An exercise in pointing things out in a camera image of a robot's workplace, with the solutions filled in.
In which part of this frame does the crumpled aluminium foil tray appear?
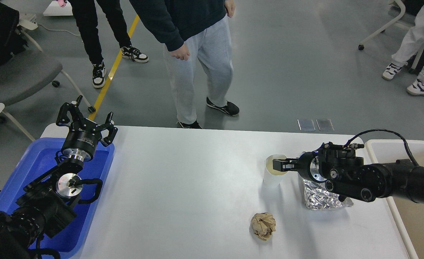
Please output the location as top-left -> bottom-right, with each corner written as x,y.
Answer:
297,176 -> 355,211

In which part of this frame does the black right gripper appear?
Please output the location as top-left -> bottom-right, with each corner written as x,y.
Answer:
272,151 -> 327,183

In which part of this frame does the person in black trousers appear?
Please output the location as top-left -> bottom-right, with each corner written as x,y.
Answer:
55,0 -> 149,89

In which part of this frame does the blue plastic bin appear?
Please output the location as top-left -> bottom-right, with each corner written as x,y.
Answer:
0,137 -> 115,259

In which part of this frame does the grey office chair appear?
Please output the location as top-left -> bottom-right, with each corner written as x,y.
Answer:
0,0 -> 96,142

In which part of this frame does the white paper cup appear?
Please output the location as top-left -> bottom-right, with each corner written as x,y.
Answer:
263,154 -> 288,187

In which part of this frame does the white plastic bin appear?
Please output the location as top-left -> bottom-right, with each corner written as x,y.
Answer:
365,140 -> 424,259

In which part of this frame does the right metal floor plate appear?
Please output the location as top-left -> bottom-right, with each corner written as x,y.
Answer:
316,119 -> 334,131

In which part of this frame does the white chair at right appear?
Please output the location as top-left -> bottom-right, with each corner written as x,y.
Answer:
357,0 -> 424,74

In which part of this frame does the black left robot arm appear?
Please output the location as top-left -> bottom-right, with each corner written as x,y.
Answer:
0,95 -> 118,259

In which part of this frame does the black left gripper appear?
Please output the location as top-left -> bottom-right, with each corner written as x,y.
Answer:
56,95 -> 118,162

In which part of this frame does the person in grey sweatpants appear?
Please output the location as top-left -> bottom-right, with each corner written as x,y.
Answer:
130,0 -> 240,128

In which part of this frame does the left metal floor plate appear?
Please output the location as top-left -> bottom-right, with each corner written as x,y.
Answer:
297,119 -> 316,131

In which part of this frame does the crumpled brown paper ball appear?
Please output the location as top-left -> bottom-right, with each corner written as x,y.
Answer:
251,213 -> 276,241

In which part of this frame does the metal floor plate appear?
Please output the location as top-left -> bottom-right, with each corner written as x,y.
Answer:
297,119 -> 316,131
316,119 -> 334,131

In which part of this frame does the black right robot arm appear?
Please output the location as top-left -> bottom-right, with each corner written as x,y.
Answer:
271,135 -> 424,210

